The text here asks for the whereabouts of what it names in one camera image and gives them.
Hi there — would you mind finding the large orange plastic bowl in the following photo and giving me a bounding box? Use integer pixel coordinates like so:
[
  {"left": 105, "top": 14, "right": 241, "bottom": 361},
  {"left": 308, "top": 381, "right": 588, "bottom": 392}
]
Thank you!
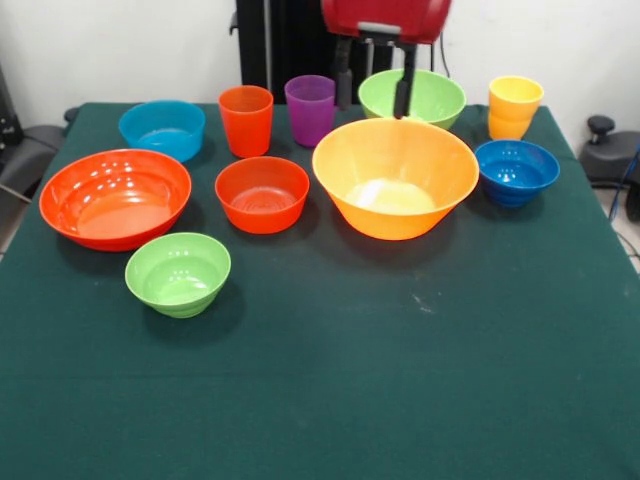
[{"left": 311, "top": 117, "right": 481, "bottom": 242}]

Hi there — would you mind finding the dark green table cloth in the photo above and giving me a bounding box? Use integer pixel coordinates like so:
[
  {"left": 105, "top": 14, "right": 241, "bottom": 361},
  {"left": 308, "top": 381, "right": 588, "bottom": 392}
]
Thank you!
[{"left": 0, "top": 102, "right": 640, "bottom": 480}]

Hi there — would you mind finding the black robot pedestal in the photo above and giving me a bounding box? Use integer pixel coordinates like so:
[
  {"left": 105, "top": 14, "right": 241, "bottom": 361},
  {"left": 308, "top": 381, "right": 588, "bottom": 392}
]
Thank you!
[{"left": 229, "top": 0, "right": 404, "bottom": 105}]

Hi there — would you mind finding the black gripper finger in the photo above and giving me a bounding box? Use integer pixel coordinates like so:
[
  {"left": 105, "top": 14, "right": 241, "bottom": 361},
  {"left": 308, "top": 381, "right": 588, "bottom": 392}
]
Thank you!
[
  {"left": 333, "top": 34, "right": 354, "bottom": 111},
  {"left": 393, "top": 42, "right": 418, "bottom": 120}
]

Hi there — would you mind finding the small red plastic bowl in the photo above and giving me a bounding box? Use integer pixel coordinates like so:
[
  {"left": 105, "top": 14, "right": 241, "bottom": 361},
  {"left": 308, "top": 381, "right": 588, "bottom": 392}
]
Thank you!
[{"left": 214, "top": 155, "right": 311, "bottom": 235}]

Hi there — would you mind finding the black equipment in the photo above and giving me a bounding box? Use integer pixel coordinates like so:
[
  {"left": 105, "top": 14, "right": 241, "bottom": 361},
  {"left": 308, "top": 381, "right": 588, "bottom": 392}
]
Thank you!
[{"left": 0, "top": 62, "right": 24, "bottom": 149}]

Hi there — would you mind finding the red plastic cup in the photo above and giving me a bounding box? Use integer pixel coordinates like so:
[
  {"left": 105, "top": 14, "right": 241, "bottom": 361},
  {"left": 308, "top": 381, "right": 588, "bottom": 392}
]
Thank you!
[{"left": 217, "top": 84, "right": 275, "bottom": 159}]

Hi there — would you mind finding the purple plastic cup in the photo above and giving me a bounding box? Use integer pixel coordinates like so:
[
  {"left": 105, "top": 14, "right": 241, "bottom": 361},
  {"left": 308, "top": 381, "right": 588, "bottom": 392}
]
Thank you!
[{"left": 283, "top": 74, "right": 340, "bottom": 149}]

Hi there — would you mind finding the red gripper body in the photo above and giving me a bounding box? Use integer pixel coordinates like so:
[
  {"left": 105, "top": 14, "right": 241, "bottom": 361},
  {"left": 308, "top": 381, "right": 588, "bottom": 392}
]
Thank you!
[{"left": 321, "top": 0, "right": 454, "bottom": 47}]

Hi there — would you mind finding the black chair base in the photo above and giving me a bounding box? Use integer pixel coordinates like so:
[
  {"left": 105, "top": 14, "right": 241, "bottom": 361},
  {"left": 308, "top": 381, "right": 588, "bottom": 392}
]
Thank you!
[{"left": 579, "top": 114, "right": 640, "bottom": 189}]

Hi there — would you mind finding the black wall cable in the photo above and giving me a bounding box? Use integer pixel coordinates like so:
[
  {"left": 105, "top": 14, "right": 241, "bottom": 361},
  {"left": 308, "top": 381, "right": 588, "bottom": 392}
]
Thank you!
[{"left": 430, "top": 27, "right": 452, "bottom": 79}]

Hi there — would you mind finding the large green plastic bowl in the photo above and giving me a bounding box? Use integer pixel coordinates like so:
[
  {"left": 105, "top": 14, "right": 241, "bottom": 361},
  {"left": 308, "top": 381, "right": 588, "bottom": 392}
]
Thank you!
[{"left": 357, "top": 68, "right": 468, "bottom": 131}]

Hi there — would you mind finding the light blue plastic bowl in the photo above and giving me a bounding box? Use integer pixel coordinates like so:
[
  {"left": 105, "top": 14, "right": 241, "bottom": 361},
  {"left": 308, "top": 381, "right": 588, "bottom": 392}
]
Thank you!
[{"left": 118, "top": 99, "right": 207, "bottom": 164}]

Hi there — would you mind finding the yellow plastic cup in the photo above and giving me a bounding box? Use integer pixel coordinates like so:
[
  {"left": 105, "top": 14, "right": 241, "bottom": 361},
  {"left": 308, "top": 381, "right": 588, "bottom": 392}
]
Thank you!
[
  {"left": 488, "top": 107, "right": 536, "bottom": 142},
  {"left": 488, "top": 74, "right": 545, "bottom": 122}
]

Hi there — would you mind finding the large red plastic bowl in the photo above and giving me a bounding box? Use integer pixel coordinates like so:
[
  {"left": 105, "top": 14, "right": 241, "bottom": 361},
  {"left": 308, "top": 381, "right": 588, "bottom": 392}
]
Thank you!
[{"left": 38, "top": 148, "right": 193, "bottom": 253}]

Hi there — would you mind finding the small green plastic bowl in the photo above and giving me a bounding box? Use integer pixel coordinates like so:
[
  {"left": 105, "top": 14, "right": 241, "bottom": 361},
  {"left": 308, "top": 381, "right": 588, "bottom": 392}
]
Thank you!
[{"left": 124, "top": 231, "right": 232, "bottom": 319}]

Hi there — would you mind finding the dark blue plastic bowl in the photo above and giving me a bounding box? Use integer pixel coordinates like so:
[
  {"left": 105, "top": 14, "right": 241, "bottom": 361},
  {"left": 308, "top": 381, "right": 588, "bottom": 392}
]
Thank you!
[{"left": 474, "top": 139, "right": 561, "bottom": 209}]

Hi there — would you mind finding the blue cable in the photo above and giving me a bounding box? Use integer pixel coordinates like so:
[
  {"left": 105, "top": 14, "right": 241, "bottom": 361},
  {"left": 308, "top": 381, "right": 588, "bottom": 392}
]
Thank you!
[{"left": 607, "top": 149, "right": 640, "bottom": 224}]

